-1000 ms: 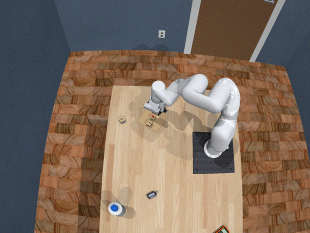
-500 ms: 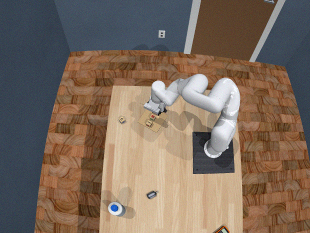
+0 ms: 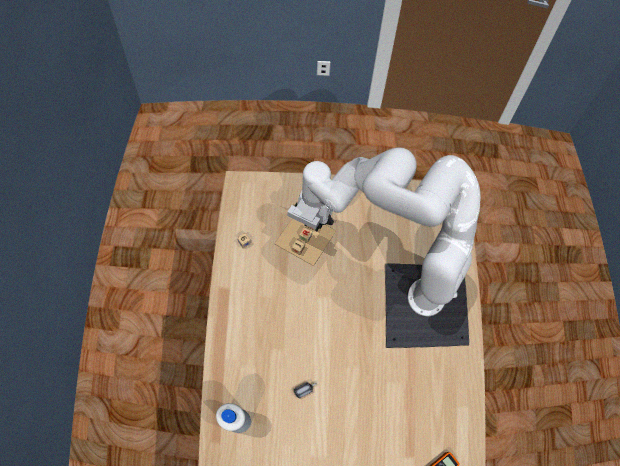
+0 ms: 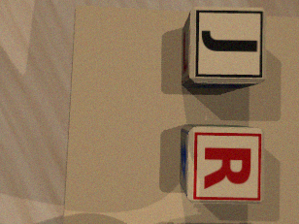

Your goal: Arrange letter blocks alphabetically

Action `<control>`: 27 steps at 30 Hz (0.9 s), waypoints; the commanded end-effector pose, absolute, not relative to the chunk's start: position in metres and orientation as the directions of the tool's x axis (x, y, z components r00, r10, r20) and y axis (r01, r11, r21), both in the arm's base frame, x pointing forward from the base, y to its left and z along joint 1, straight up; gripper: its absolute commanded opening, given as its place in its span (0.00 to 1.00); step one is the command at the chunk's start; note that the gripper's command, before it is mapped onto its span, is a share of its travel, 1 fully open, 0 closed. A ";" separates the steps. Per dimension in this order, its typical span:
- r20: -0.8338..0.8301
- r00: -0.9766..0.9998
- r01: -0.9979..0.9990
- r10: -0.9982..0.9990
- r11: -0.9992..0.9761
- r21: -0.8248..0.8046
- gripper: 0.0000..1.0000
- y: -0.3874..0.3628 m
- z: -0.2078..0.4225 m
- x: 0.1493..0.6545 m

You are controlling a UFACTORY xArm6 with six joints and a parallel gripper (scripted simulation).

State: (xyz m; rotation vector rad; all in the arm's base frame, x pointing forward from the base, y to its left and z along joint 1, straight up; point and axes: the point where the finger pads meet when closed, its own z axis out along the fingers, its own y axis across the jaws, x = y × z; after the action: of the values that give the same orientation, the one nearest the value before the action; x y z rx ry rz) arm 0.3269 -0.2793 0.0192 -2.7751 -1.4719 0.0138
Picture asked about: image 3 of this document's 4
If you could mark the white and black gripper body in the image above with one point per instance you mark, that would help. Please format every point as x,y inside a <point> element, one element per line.
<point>323,213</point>

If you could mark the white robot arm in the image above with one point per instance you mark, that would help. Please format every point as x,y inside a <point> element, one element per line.
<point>449,182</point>

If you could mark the white bottle with blue cap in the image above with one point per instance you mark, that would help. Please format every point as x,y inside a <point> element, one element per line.
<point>235,418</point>

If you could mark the tan square mat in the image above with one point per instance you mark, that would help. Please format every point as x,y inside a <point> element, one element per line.
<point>313,248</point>

